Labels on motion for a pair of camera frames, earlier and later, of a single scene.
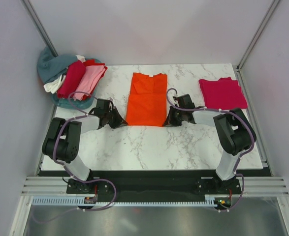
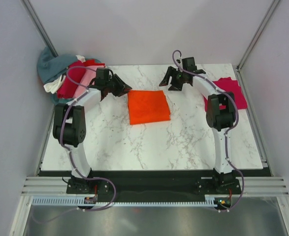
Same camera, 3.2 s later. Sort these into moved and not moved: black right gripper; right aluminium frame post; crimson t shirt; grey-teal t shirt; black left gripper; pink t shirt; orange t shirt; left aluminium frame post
Moved: black left gripper; orange t shirt; black right gripper
Not moved: pink t shirt; grey-teal t shirt; crimson t shirt; right aluminium frame post; left aluminium frame post
